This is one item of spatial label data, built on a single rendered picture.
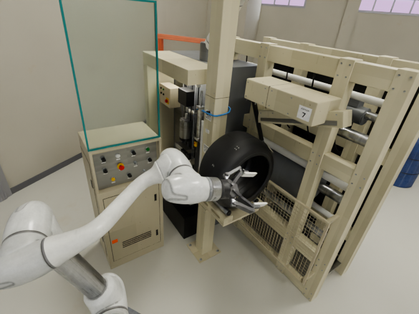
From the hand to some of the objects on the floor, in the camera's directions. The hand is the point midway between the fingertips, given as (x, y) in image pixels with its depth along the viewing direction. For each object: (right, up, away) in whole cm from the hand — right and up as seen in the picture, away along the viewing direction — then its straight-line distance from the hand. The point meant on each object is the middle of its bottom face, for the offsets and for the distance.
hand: (257, 189), depth 106 cm
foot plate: (-26, -84, +163) cm, 185 cm away
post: (-27, -84, +163) cm, 185 cm away
